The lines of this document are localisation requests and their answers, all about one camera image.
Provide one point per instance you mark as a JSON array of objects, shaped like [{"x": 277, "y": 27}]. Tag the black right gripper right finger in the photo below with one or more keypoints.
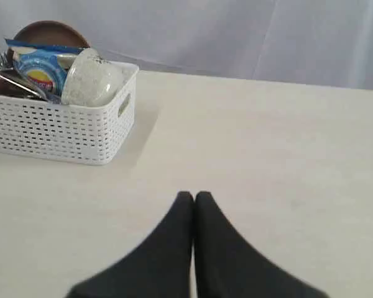
[{"x": 226, "y": 265}]

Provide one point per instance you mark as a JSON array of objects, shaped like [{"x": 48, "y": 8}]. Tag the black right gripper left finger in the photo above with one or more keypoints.
[{"x": 158, "y": 267}]

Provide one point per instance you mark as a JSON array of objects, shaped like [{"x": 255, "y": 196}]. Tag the white speckled ceramic bowl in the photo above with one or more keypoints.
[{"x": 91, "y": 81}]

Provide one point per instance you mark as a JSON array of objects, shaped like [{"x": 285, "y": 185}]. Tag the silver table knife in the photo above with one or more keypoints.
[{"x": 11, "y": 86}]

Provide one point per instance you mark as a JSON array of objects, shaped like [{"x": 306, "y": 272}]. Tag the blue chips bag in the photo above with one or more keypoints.
[{"x": 46, "y": 66}]

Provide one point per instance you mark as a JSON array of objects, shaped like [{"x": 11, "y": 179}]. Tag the brown round plate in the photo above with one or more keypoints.
[{"x": 49, "y": 33}]

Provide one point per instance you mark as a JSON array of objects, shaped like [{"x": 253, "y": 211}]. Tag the silver metal fork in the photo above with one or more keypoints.
[{"x": 0, "y": 57}]

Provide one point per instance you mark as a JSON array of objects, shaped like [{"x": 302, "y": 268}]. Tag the white perforated plastic basket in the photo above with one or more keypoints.
[{"x": 86, "y": 135}]

